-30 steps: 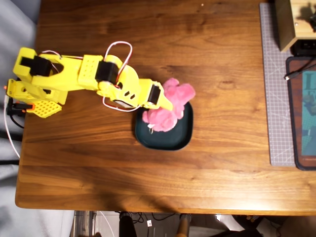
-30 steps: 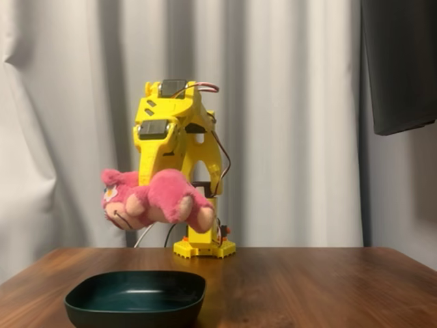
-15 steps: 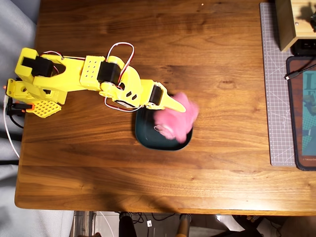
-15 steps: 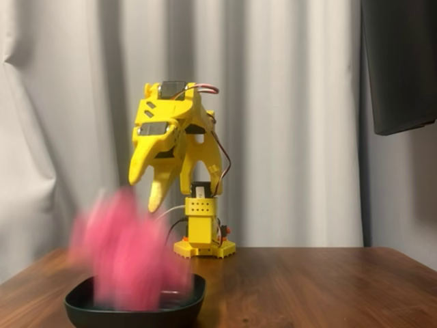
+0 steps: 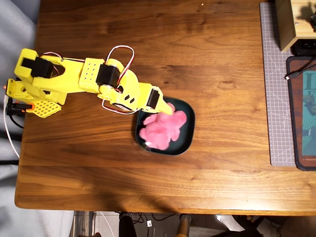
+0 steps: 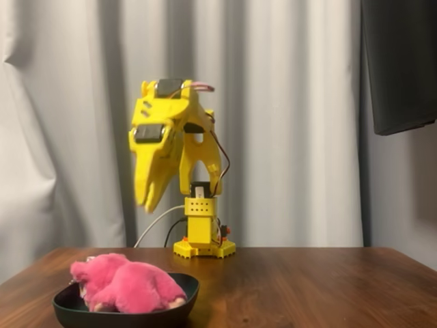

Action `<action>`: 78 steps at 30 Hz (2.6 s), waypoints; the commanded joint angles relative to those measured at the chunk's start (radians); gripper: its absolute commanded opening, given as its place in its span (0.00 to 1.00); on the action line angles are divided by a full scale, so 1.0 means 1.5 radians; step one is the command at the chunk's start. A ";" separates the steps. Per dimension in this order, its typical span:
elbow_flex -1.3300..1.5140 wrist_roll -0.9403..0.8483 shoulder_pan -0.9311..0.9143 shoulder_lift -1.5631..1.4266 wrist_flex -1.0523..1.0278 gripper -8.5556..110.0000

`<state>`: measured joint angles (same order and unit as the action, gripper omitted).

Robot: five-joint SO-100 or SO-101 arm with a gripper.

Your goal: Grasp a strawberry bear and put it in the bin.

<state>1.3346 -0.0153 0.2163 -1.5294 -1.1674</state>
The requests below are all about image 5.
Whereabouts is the yellow gripper black motor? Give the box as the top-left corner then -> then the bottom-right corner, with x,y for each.
137,82 -> 174,116

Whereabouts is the pink plush strawberry bear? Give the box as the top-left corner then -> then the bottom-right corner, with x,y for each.
139,103 -> 188,151

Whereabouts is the dark teal square plate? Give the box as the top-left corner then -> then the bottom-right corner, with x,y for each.
134,97 -> 196,156

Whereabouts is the grey cutting mat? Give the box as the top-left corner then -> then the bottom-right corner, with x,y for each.
259,2 -> 297,167

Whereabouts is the wooden table leg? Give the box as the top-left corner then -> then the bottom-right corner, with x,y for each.
177,213 -> 192,237

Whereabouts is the black table leg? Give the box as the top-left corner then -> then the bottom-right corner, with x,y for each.
118,212 -> 138,237

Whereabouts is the dark printed mouse pad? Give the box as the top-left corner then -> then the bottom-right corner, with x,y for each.
285,55 -> 316,171

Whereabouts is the orange black clamp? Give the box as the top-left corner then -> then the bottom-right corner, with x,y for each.
6,97 -> 35,117

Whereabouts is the light wooden box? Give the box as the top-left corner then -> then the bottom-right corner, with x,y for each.
275,0 -> 316,52

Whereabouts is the black electronic device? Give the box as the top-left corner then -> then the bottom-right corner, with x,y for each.
291,39 -> 316,56

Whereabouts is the white sock foot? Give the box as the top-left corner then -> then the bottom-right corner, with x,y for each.
256,218 -> 281,237

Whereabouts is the red white servo wire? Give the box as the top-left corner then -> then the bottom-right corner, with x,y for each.
107,45 -> 135,87

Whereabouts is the black usb cable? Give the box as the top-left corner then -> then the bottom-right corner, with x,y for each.
284,58 -> 316,81

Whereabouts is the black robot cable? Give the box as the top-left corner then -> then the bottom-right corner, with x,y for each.
6,98 -> 25,129

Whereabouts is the white power cable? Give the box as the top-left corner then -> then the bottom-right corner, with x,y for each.
3,96 -> 20,158

